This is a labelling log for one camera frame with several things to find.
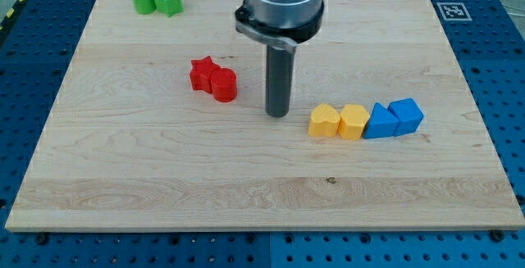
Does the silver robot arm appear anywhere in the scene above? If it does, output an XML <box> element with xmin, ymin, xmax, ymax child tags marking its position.
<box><xmin>235</xmin><ymin>0</ymin><xmax>324</xmax><ymax>55</ymax></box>

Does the red cylinder block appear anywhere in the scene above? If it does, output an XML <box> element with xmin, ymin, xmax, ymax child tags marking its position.
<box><xmin>210</xmin><ymin>68</ymin><xmax>237</xmax><ymax>102</ymax></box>

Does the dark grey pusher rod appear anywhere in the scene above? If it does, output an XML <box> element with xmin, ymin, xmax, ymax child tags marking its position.
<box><xmin>265</xmin><ymin>46</ymin><xmax>294</xmax><ymax>118</ymax></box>

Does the yellow heart block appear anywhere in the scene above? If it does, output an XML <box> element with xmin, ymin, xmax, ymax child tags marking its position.
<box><xmin>308</xmin><ymin>103</ymin><xmax>340</xmax><ymax>137</ymax></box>

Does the red star block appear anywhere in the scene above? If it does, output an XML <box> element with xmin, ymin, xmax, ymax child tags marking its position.
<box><xmin>189</xmin><ymin>56</ymin><xmax>220</xmax><ymax>93</ymax></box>

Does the yellow hexagon block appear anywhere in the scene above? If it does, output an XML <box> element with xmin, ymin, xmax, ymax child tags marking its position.
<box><xmin>337</xmin><ymin>104</ymin><xmax>370</xmax><ymax>140</ymax></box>

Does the light wooden board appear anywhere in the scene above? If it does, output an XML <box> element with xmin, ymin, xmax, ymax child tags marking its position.
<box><xmin>6</xmin><ymin>0</ymin><xmax>524</xmax><ymax>233</ymax></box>

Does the blue triangle block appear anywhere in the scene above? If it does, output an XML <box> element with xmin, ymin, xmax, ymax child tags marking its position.
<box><xmin>363</xmin><ymin>102</ymin><xmax>399</xmax><ymax>139</ymax></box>

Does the blue cube block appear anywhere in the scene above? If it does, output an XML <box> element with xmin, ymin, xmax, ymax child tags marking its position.
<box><xmin>387</xmin><ymin>98</ymin><xmax>424</xmax><ymax>136</ymax></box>

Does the green star block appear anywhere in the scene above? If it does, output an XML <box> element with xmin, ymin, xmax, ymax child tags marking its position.
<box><xmin>154</xmin><ymin>0</ymin><xmax>184</xmax><ymax>17</ymax></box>

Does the white fiducial marker tag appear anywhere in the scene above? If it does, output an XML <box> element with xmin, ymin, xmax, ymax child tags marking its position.
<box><xmin>436</xmin><ymin>2</ymin><xmax>472</xmax><ymax>21</ymax></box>

